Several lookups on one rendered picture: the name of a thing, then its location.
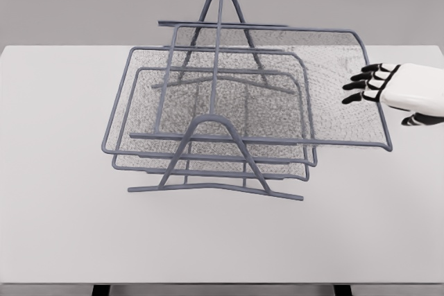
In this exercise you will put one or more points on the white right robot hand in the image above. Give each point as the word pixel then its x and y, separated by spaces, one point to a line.
pixel 416 84

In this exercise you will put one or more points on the grey mesh tray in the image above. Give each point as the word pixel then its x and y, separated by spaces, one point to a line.
pixel 329 67
pixel 138 163
pixel 132 84

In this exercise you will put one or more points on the grey mesh tray, medium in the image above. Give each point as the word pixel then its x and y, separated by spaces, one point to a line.
pixel 132 84

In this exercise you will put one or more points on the grey mesh tray, smallest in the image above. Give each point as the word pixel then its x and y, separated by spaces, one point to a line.
pixel 138 163

